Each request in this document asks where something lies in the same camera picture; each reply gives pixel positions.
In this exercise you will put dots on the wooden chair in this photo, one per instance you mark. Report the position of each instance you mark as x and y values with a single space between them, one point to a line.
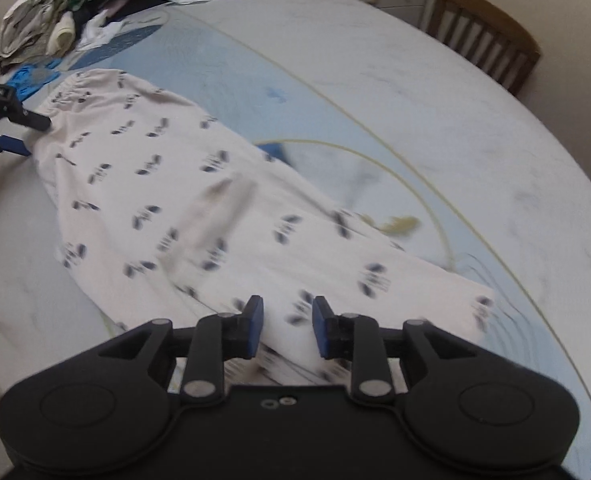
485 40

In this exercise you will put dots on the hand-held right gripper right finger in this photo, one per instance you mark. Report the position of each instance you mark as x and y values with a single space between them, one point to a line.
320 327

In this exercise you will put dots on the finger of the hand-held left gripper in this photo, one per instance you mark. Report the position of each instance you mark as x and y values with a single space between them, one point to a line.
31 119
14 146

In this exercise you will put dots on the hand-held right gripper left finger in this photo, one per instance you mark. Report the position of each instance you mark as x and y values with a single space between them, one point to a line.
253 327

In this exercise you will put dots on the pile of assorted clothes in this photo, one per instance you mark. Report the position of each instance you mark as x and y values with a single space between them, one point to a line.
50 5

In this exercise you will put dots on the blue white printed table mat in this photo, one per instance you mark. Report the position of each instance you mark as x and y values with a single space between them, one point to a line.
425 110

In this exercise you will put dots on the white dog print pants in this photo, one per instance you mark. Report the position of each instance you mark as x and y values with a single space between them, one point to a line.
150 185

